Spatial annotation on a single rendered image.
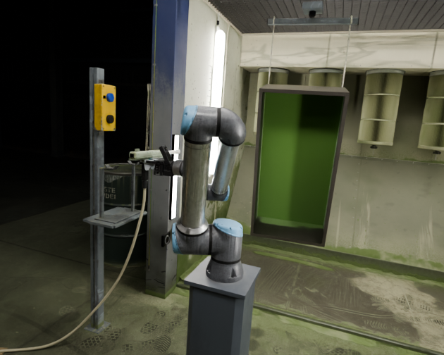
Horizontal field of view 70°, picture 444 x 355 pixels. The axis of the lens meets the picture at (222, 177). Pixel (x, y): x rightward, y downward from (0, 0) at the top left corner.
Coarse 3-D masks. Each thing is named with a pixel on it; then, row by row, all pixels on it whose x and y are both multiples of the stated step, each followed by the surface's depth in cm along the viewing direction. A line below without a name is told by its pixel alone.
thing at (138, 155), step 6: (138, 150) 171; (150, 150) 184; (156, 150) 187; (174, 150) 207; (138, 156) 169; (144, 156) 174; (150, 156) 179; (156, 156) 185; (162, 156) 192; (144, 168) 178; (144, 174) 178; (144, 180) 179; (144, 186) 180
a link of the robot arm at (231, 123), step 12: (228, 120) 119; (240, 120) 124; (228, 132) 121; (240, 132) 124; (228, 144) 127; (240, 144) 129; (228, 156) 137; (216, 168) 148; (228, 168) 145; (216, 180) 156; (228, 180) 157; (216, 192) 165; (228, 192) 169
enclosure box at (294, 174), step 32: (288, 96) 253; (320, 96) 247; (288, 128) 262; (320, 128) 255; (256, 160) 242; (288, 160) 271; (320, 160) 264; (256, 192) 271; (288, 192) 282; (320, 192) 274; (256, 224) 284; (288, 224) 285; (320, 224) 285
